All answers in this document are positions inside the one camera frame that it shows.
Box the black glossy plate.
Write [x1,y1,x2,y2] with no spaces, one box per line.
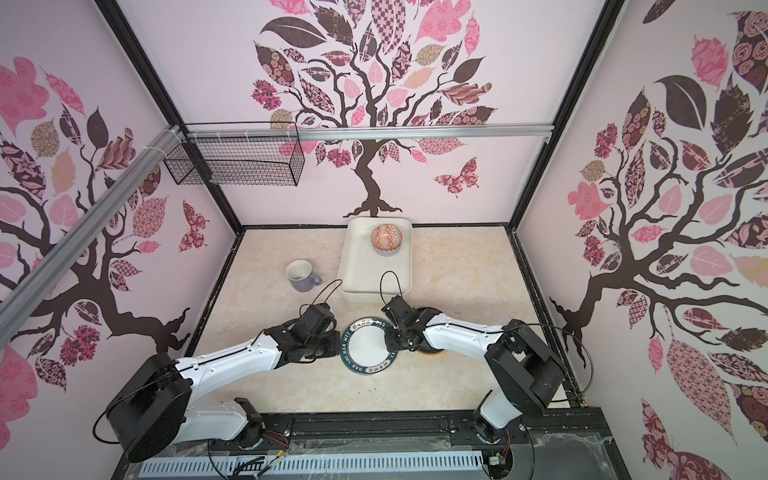
[418,307,441,325]

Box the black wire basket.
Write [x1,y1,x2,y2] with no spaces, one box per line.
[164,120,305,187]

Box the green rimmed lettered plate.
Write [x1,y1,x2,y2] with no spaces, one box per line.
[340,317,398,376]

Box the white slotted cable duct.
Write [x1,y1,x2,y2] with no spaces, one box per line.
[133,451,487,479]

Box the lavender ceramic bowl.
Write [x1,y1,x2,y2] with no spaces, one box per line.
[374,248,402,257]

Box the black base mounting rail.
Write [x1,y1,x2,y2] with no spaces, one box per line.
[112,407,630,479]

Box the orange rimmed plate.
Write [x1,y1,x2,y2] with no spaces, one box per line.
[416,349,444,357]

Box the white plastic bin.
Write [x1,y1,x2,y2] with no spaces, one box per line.
[338,218,413,303]

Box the lavender ceramic mug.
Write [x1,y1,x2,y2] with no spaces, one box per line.
[285,259,323,293]

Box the aluminium frame rail left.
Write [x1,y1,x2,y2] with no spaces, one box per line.
[1,125,183,345]

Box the orange patterned bowl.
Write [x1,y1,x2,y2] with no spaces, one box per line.
[370,223,403,250]

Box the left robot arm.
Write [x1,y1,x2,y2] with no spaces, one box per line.
[105,303,341,463]

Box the aluminium frame rail back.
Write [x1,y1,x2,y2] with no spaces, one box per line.
[186,123,554,141]

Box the aluminium frame rail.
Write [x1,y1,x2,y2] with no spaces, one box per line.
[186,123,554,141]
[1,125,183,345]

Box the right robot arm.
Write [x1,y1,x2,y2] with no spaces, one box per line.
[382,296,566,444]

